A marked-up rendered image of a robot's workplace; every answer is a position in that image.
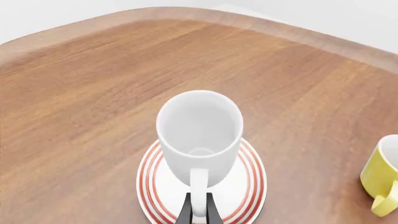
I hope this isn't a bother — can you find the white plate with red rings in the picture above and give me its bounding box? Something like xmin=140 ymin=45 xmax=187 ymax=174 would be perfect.
xmin=136 ymin=137 xmax=267 ymax=224

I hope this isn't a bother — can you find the yellow and white mug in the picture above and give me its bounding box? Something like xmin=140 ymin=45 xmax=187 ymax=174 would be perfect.
xmin=359 ymin=134 xmax=398 ymax=217

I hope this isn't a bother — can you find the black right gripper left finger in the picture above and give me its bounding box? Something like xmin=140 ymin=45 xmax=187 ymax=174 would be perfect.
xmin=175 ymin=192 xmax=193 ymax=224

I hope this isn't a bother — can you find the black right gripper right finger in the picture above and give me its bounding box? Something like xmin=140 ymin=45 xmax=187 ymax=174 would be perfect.
xmin=206 ymin=192 xmax=223 ymax=224

